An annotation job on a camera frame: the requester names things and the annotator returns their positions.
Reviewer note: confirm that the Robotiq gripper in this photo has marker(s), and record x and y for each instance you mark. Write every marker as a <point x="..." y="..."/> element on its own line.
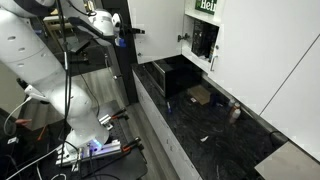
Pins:
<point x="121" y="30"/>

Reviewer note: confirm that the white cabinet door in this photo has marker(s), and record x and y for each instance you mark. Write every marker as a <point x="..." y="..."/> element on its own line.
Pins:
<point x="296" y="110"/>
<point x="260" y="43"/>
<point x="156" y="30"/>

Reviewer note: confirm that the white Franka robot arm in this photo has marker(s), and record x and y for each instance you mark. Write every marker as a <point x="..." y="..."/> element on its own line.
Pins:
<point x="33" y="60"/>

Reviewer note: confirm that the white base cabinet row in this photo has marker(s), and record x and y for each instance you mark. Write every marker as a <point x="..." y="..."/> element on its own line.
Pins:
<point x="160" y="133"/>

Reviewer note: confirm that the blue wrist fitting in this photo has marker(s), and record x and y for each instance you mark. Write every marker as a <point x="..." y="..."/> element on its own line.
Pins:
<point x="122" y="42"/>

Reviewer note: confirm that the steel door hinge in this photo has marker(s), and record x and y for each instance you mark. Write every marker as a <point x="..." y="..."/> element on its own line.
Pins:
<point x="183" y="37"/>

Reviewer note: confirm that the black steel microwave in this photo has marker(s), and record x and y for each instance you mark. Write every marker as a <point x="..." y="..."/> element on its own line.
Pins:
<point x="176" y="76"/>

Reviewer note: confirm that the green Heineken box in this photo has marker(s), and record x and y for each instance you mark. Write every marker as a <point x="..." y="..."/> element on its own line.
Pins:
<point x="206" y="5"/>

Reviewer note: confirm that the blue white marker pen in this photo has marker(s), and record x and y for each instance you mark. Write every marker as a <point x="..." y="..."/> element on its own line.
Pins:
<point x="168" y="107"/>

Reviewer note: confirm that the black orange bar clamp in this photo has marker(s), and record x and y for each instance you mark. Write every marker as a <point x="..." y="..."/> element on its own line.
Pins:
<point x="120" y="114"/>
<point x="132" y="144"/>

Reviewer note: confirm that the brown cardboard box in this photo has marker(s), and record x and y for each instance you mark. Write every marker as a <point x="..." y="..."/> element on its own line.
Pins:
<point x="199" y="94"/>

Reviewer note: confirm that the white red label card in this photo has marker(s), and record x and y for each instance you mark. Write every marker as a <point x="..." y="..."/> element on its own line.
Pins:
<point x="193" y="99"/>

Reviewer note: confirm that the dark blue cup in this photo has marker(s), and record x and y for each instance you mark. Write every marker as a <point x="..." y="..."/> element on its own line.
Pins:
<point x="215" y="100"/>

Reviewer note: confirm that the aluminium mounting plate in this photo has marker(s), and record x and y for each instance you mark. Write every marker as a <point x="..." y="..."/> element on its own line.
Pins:
<point x="106" y="146"/>

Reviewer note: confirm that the white squeeze bottle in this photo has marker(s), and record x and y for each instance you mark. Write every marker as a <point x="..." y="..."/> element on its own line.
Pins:
<point x="231" y="104"/>
<point x="235" y="116"/>

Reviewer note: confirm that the white paper scrap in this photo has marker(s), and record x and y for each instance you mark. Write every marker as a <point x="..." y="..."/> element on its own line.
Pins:
<point x="204" y="138"/>

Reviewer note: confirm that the black robot table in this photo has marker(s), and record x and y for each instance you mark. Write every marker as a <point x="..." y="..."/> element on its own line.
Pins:
<point x="130" y="166"/>

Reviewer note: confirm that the white wall cabinet with shelves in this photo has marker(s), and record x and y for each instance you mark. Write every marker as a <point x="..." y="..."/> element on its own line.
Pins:
<point x="204" y="17"/>

